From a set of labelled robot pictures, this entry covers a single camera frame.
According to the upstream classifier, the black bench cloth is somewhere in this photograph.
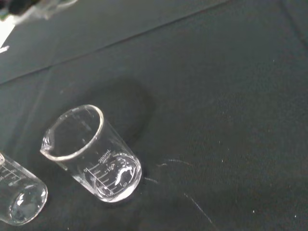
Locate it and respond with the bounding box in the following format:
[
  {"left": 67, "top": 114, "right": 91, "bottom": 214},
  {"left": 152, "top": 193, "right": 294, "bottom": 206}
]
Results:
[{"left": 0, "top": 0, "right": 308, "bottom": 231}]

